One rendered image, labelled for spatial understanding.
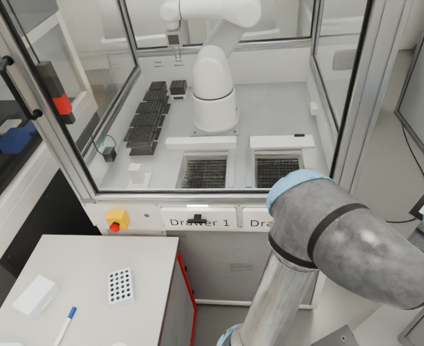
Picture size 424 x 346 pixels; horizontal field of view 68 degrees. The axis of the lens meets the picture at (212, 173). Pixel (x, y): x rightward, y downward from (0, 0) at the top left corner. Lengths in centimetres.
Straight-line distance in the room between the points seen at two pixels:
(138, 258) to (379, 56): 105
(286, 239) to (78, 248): 107
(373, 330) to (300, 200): 155
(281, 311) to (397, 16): 66
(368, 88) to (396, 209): 175
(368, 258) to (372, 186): 223
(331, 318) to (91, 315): 129
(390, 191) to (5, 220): 241
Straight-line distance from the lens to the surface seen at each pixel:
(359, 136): 100
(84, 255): 143
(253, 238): 136
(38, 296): 135
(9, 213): 157
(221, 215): 119
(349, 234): 45
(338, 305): 206
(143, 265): 130
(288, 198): 52
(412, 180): 283
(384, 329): 203
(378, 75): 90
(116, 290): 124
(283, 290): 60
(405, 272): 48
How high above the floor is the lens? 183
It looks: 43 degrees down
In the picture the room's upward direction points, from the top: 8 degrees counter-clockwise
